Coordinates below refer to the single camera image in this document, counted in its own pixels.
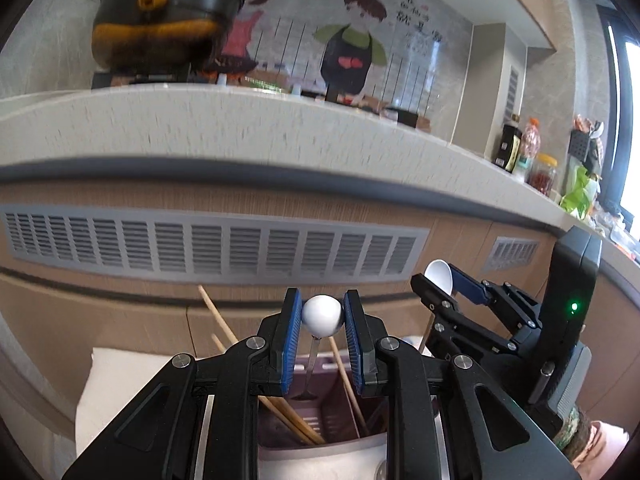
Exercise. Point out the white plastic spoon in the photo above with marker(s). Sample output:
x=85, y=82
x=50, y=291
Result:
x=439, y=276

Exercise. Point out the small grey vent grille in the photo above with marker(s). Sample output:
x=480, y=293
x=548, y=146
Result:
x=510, y=252

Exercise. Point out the white table cloth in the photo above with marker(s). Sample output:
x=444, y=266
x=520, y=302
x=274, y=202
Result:
x=125, y=390

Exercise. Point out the large grey vent grille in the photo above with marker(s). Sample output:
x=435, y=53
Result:
x=200, y=240

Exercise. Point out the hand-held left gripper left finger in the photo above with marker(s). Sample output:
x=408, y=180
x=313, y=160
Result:
x=291, y=340

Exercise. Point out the maroon plastic utensil holder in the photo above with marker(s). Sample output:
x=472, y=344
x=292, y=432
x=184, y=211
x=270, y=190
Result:
x=325, y=410

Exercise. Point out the window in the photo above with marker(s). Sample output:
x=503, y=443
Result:
x=631, y=135

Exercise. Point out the dark sauce bottle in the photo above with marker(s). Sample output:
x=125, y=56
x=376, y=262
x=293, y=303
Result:
x=509, y=147

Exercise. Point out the black gas stove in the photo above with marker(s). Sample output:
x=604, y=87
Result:
x=150, y=78

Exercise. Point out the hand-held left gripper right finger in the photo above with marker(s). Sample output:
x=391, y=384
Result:
x=354, y=340

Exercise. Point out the cartoon wall poster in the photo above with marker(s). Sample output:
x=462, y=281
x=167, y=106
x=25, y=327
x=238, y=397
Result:
x=350, y=45

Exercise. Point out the black countertop rack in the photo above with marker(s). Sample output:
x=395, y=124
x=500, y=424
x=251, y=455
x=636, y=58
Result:
x=579, y=147

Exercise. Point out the yellow-lidded jar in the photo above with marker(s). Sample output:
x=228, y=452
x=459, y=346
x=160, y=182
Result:
x=542, y=176

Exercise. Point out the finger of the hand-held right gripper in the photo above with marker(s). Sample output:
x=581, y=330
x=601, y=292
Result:
x=445, y=320
x=470, y=287

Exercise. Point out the green plastic bag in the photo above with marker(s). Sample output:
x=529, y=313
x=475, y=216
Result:
x=577, y=195

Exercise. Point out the tall wall vent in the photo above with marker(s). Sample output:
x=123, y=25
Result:
x=512, y=92

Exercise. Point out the orange-capped bottle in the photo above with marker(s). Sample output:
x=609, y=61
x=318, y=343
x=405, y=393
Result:
x=531, y=142

